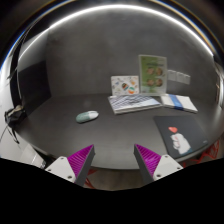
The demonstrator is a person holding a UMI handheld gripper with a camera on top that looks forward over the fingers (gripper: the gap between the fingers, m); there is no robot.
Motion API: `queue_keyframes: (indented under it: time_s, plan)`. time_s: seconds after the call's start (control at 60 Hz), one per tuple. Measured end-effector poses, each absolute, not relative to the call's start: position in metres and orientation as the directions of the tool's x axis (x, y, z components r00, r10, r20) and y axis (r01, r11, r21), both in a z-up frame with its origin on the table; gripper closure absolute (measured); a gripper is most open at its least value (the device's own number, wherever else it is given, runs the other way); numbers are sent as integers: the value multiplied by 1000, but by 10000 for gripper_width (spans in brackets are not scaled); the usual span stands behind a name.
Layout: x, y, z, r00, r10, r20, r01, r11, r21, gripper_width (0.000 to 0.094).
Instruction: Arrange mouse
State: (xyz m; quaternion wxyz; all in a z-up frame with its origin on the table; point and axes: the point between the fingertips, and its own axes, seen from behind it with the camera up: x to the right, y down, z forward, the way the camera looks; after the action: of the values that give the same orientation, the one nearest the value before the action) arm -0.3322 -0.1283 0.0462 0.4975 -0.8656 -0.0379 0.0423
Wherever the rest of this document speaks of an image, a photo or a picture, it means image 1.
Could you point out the black bag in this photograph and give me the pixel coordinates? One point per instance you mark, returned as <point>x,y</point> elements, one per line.
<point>15,116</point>

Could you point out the white book with blue band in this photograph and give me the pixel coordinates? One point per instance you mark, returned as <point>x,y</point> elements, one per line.
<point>178,102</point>

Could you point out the white wall socket row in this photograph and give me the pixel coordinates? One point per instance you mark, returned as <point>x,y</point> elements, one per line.
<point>178,77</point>

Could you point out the black mouse pad with print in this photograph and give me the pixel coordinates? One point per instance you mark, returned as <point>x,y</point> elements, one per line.
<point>176,130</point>

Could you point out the green standing menu card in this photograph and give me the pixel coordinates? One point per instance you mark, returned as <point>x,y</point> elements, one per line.
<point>152,74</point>

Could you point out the striped cover book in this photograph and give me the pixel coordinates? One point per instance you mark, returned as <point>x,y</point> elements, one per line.
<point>133,103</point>

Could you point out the green and white computer mouse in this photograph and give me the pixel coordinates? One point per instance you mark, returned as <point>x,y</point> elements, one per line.
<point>86,117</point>

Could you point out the white sticker sheet card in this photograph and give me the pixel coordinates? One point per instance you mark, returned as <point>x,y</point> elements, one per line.
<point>124,85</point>

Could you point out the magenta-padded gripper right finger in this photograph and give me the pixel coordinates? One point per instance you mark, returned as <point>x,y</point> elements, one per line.
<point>150,161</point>

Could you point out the ceiling light strip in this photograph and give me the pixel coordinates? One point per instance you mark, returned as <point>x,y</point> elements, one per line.
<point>116,6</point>

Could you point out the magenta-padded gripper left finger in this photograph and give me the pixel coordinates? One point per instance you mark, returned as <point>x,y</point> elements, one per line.
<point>80,161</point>

